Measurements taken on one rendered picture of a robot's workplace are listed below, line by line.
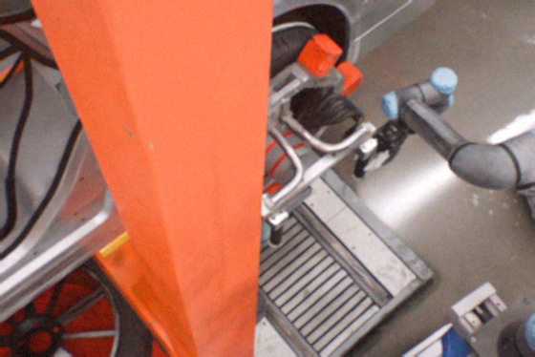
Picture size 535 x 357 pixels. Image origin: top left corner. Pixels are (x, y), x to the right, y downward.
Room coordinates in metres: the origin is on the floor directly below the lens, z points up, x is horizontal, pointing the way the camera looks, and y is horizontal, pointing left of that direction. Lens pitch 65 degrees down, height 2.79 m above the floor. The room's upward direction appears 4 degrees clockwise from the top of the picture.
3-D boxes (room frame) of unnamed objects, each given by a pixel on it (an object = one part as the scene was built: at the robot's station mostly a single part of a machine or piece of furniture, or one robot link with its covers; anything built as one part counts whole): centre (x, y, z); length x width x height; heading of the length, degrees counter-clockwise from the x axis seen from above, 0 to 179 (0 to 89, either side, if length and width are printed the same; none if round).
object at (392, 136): (1.09, -0.37, 0.86); 0.12 x 0.08 x 0.09; 135
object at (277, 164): (0.99, -0.04, 0.85); 0.21 x 0.14 x 0.14; 44
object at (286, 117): (1.03, -0.14, 1.03); 0.19 x 0.18 x 0.11; 44
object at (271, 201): (0.89, 0.00, 1.03); 0.19 x 0.18 x 0.11; 44
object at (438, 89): (1.20, -0.47, 0.95); 0.11 x 0.08 x 0.11; 117
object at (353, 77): (1.27, -0.21, 0.85); 0.09 x 0.08 x 0.07; 134
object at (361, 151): (1.02, -0.25, 0.93); 0.09 x 0.05 x 0.05; 44
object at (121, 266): (0.67, 0.35, 0.69); 0.52 x 0.17 x 0.35; 44
